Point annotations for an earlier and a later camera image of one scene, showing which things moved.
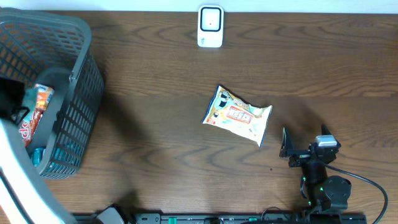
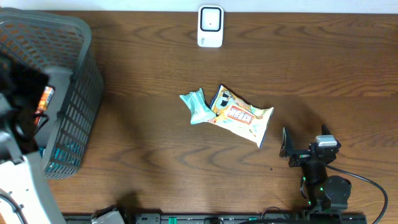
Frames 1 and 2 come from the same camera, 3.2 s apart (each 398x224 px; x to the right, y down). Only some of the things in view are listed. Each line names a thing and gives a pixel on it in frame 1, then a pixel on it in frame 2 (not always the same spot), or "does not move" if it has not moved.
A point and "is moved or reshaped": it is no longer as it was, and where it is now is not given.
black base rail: (231, 218) does not move
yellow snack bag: (230, 112) does not move
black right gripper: (287, 149) does not move
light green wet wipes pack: (30, 100) is moved or reshaped
